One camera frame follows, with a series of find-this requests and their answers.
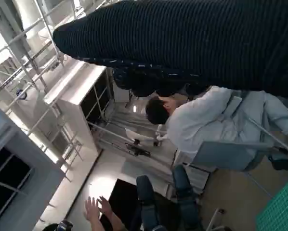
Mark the seated person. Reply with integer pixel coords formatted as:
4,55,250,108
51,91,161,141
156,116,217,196
145,86,288,167

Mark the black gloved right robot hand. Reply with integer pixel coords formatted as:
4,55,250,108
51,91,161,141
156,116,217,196
52,0,288,99

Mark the grey chair on casters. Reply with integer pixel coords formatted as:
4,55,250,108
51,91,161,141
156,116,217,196
192,91,288,173

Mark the black monitor screen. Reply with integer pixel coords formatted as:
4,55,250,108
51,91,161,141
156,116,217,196
109,178,139,218

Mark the dark blue office chair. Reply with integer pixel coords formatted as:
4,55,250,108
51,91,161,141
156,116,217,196
135,175,159,231
171,165,197,218

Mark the white open shelf cabinet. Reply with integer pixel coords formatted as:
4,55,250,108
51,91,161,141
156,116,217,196
43,65,115,151

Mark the dark window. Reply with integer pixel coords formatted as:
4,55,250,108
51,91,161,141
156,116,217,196
0,144,37,231

